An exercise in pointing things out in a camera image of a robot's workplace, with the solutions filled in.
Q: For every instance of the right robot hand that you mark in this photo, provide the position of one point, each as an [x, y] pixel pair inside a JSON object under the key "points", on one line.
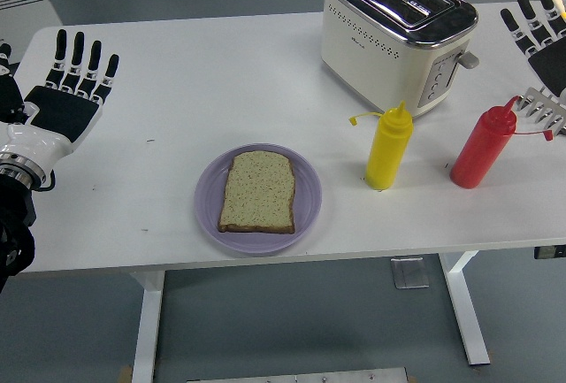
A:
{"points": [[550, 64]]}

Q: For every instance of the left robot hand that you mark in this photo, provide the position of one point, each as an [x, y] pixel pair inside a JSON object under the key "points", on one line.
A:
{"points": [[62, 113]]}

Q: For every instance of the cream and chrome toaster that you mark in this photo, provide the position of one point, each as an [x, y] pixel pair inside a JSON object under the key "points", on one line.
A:
{"points": [[362, 60]]}

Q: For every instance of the slice of bread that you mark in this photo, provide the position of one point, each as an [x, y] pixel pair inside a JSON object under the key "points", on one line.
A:
{"points": [[258, 193]]}

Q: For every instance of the purple round plate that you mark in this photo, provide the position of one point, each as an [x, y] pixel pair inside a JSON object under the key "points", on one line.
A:
{"points": [[309, 206]]}

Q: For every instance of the small metal floor plate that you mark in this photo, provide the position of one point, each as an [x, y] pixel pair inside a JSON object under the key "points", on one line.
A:
{"points": [[409, 273]]}

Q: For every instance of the metal toast rack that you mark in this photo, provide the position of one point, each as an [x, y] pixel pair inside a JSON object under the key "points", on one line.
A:
{"points": [[546, 113]]}

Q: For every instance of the white slatted heater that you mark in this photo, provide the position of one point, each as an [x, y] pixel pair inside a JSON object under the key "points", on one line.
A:
{"points": [[22, 16]]}

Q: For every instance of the red squeeze bottle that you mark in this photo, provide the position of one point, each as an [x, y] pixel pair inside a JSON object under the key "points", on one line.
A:
{"points": [[479, 153]]}

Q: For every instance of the yellow squeeze bottle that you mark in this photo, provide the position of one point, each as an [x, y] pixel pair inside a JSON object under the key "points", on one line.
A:
{"points": [[389, 153]]}

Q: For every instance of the black table control box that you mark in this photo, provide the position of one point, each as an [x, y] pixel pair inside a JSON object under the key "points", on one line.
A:
{"points": [[550, 252]]}

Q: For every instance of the white table leg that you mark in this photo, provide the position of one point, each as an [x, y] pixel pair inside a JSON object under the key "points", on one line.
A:
{"points": [[148, 334], [464, 312]]}

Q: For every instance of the long metal base plate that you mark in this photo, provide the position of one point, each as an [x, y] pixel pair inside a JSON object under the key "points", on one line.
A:
{"points": [[296, 376]]}

